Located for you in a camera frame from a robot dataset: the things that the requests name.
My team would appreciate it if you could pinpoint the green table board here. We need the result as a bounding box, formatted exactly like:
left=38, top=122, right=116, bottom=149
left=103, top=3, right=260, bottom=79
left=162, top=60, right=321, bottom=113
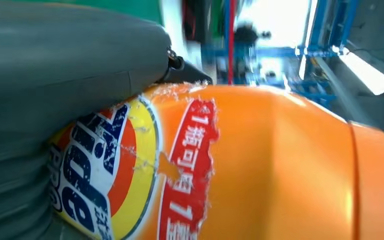
left=13, top=0, right=165, bottom=26

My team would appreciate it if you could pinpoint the black carrying case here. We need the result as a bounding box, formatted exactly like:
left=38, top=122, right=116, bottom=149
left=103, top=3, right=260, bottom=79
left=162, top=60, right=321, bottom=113
left=182, top=0, right=213, bottom=44

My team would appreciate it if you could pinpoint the person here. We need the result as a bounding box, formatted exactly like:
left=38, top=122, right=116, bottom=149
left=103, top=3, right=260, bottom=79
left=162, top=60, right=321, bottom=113
left=233, top=24, right=272, bottom=47

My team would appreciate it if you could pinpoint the ceiling lamp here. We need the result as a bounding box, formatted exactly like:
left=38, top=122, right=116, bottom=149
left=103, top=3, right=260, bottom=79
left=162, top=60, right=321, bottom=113
left=339, top=49, right=384, bottom=96

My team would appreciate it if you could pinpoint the red post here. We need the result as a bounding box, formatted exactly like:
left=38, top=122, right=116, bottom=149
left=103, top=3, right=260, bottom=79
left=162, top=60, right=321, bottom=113
left=226, top=0, right=238, bottom=85

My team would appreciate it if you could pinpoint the blue cart frame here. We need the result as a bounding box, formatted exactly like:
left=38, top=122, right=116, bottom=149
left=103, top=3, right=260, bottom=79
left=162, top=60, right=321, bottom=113
left=201, top=43, right=337, bottom=100

